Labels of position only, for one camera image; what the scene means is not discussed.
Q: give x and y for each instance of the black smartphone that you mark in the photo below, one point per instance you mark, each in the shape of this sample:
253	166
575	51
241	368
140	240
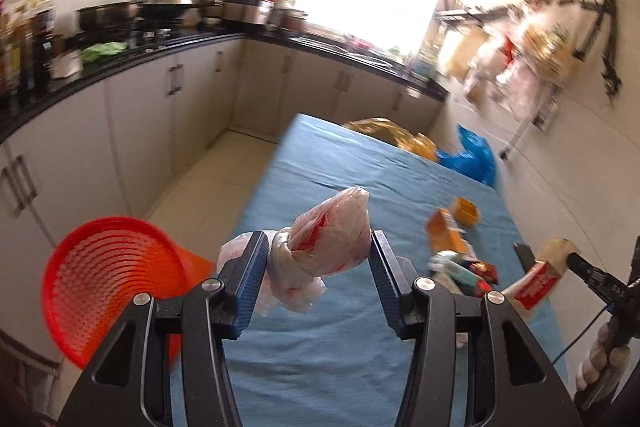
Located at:
525	255

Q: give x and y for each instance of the orange tan carton box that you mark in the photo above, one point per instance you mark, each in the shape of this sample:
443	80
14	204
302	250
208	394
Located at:
444	234

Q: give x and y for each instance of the black wok with lid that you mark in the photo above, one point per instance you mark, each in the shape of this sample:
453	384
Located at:
164	9

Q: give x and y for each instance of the silver rice cooker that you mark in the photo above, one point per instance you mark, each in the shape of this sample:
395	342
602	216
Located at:
252	12

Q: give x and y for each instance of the white red plastic bag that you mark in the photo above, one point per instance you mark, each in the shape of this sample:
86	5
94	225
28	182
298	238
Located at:
331	238

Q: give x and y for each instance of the blue tablecloth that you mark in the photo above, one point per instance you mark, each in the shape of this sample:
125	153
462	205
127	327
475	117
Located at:
338	364

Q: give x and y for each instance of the red torn paper packet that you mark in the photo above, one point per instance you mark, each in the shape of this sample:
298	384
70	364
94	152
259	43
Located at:
537	284

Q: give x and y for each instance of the right hand white glove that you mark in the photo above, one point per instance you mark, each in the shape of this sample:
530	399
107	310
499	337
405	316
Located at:
596	359

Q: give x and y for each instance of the wall hook rack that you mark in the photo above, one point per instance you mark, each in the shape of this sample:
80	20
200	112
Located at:
558	36

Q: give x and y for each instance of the blue plastic bag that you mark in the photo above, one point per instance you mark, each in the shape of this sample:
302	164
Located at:
475	160

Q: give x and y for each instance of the green cloth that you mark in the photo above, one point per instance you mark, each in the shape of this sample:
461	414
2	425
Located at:
102	50

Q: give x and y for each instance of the red snack wrapper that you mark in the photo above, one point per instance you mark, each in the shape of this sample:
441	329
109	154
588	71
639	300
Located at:
486	271

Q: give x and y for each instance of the yellow square plastic cup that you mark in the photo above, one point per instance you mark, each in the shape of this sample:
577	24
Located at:
465	212

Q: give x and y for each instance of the yellow plastic bag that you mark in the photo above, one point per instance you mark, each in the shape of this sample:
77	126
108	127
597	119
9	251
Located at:
387	131

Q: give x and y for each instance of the red plastic mesh basket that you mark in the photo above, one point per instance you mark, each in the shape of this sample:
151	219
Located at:
97	270

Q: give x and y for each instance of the green white tissue pack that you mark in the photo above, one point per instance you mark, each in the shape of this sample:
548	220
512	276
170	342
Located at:
449	262

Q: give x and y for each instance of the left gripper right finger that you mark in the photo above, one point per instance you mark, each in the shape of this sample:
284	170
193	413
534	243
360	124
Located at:
394	286

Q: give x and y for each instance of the sauce bottles group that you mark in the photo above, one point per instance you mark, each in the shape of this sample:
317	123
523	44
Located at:
27	31

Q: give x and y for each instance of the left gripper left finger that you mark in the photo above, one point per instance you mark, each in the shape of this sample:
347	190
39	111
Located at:
242	278

